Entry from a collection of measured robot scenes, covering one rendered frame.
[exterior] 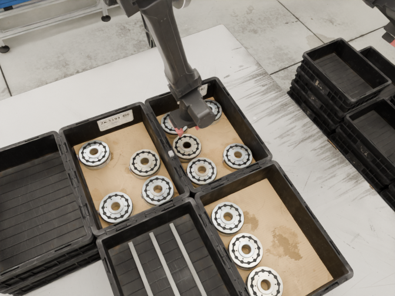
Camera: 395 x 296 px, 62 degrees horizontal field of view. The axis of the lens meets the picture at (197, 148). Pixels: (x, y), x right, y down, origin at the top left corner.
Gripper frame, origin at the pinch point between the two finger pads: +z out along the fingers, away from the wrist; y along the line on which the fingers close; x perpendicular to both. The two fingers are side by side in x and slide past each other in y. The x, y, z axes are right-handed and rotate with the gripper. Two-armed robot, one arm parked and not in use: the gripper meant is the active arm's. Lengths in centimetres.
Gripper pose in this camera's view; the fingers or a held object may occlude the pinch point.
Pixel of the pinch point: (187, 131)
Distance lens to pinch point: 108.6
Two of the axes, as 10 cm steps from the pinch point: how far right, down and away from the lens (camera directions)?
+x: -4.7, -7.7, 4.4
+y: 8.8, -3.8, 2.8
